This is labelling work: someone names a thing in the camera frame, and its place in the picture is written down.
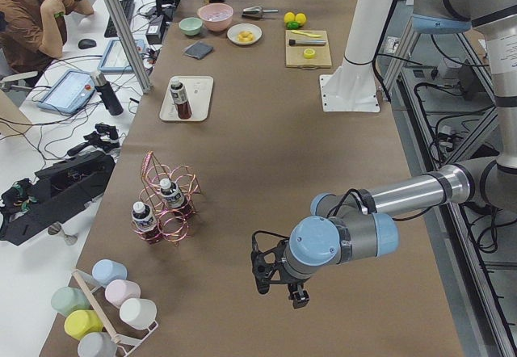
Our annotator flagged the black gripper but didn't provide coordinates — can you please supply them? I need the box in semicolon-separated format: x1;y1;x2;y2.
250;230;310;309

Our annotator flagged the yellow glazed donut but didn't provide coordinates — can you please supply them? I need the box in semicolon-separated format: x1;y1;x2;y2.
237;31;254;43

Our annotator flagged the white speckled plate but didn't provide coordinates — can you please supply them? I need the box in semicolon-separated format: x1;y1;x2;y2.
227;23;263;46

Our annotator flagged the cream plastic tray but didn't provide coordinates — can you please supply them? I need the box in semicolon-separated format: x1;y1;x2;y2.
159;75;214;122

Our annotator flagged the dark drink bottle on tray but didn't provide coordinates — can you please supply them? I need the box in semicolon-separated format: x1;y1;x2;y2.
170;77;192;120

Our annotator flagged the white cup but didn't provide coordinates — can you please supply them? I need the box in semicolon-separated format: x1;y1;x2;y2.
119;298;158;330

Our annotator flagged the drink bottle in rack rear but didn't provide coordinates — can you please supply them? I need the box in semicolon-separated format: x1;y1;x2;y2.
159;178;191;216

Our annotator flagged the drink bottle in rack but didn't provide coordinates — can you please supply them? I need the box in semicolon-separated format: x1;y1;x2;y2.
159;178;191;216
132;201;162;244

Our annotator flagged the drink bottle in rack front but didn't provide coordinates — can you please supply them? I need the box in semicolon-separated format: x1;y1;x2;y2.
132;201;162;244

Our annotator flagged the pink cup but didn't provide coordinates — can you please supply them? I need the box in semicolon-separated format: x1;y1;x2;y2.
104;279;141;308

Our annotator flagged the light blue cup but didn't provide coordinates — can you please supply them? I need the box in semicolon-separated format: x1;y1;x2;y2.
92;258;128;287

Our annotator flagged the grey cup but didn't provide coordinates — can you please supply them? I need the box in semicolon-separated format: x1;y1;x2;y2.
78;332;117;357

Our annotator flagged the yellow cup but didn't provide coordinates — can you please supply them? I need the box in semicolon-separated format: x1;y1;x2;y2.
64;309;103;341

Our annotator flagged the mint green cup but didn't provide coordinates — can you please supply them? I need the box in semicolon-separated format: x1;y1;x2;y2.
51;287;90;317

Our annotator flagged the wooden cutting board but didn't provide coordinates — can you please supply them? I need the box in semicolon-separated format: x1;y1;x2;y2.
285;30;332;69

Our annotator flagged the half lemon slice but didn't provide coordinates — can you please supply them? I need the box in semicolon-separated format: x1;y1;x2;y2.
303;48;317;59

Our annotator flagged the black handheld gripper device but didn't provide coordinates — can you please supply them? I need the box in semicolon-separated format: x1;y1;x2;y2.
67;123;120;157

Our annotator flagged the grey tube black cap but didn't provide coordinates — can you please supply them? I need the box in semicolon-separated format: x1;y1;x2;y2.
288;39;327;46

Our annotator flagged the yellow plastic knife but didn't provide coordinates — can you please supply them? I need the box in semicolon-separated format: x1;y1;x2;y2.
290;30;322;39

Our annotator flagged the grey folded cloth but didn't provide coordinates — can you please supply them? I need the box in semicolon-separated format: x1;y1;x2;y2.
183;41;213;60

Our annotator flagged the green lime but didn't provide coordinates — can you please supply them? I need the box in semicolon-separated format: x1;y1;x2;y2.
286;21;300;30

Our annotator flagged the yellow lemon right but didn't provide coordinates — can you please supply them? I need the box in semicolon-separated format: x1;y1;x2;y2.
295;13;307;27

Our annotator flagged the yellow lemon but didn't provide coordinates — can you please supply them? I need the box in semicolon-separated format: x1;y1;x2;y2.
295;13;307;27
284;11;296;24

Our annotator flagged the yellow lemon left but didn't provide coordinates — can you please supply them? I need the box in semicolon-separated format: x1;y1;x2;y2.
284;11;296;24

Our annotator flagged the black equipment case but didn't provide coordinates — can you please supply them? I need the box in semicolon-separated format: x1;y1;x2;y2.
1;151;115;246

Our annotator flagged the metal scoop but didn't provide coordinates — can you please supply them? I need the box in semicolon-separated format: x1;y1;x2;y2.
242;6;279;19

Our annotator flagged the black thermos bottle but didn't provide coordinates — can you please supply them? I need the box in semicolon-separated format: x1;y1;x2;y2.
90;70;124;116

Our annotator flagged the mint green bowl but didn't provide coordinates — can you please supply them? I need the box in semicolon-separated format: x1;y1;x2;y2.
179;17;203;36

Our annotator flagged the pink bowl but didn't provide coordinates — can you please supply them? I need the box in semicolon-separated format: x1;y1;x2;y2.
197;3;234;32

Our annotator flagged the teach pendant far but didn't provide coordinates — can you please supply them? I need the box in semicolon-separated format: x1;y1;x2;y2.
97;38;132;74

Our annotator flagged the teach pendant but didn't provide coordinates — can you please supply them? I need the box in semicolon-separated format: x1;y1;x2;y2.
97;38;132;74
37;69;95;115

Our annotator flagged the black power adapter box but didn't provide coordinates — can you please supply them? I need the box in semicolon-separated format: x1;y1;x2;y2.
145;15;166;45

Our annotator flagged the teach pendant near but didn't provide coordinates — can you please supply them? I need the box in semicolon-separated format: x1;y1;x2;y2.
37;69;95;115

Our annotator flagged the black computer mouse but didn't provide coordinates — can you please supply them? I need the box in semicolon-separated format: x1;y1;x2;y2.
78;38;97;50

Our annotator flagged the black keyboard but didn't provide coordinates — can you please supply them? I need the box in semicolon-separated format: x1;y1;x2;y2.
103;0;137;38

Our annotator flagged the copper wire bottle rack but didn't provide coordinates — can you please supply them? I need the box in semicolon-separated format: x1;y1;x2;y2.
132;151;200;245

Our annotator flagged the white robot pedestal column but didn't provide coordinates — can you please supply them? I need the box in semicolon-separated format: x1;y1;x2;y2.
320;0;397;113

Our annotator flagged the aluminium frame post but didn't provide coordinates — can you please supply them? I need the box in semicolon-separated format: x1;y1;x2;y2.
104;0;151;94

